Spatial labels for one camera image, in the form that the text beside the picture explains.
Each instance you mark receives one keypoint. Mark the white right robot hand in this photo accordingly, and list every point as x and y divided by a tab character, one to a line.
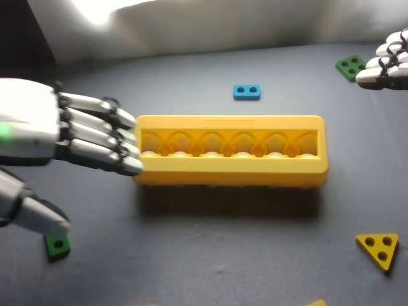
392	71

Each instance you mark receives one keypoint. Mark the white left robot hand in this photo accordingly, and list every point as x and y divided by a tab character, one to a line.
25	121

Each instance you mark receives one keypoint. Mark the yellow egg carton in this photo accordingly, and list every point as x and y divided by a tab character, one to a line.
229	167

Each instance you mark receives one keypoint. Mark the white toy egg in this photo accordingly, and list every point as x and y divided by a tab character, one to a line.
179	154
210	154
148	154
274	154
242	154
306	155

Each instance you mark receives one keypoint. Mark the green four-hole block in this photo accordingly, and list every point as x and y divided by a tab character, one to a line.
345	73

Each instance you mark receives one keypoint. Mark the green two-hole block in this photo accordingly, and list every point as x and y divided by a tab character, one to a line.
52	252

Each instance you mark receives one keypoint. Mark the blue two-hole block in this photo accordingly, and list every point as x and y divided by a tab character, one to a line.
247	96

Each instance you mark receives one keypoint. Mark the white fabric sheet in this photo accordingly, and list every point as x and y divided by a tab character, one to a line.
191	28

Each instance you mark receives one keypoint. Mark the yellow three-hole triangle block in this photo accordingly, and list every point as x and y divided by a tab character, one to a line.
384	264

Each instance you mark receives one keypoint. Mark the grey table cloth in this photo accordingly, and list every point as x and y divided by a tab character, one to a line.
191	239

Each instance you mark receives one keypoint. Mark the yellow four-hole square block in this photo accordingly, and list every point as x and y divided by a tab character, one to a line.
318	303

